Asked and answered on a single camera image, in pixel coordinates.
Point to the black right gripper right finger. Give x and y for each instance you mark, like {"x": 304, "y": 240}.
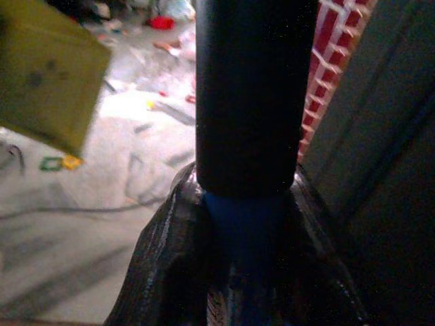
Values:
{"x": 323, "y": 258}

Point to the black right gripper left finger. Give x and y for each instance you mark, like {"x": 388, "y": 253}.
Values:
{"x": 163, "y": 258}

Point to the dark green door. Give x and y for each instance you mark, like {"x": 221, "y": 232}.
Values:
{"x": 377, "y": 142}

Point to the yellow toy block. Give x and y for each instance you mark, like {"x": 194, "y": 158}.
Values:
{"x": 72, "y": 162}

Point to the green square toy block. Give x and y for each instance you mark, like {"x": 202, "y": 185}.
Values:
{"x": 51, "y": 164}

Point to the small yellow litter piece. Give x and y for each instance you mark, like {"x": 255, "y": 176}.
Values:
{"x": 150, "y": 104}

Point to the olive green box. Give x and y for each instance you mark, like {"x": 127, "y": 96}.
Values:
{"x": 44, "y": 74}

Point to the red plastic item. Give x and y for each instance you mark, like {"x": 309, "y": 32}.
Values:
{"x": 161, "y": 22}

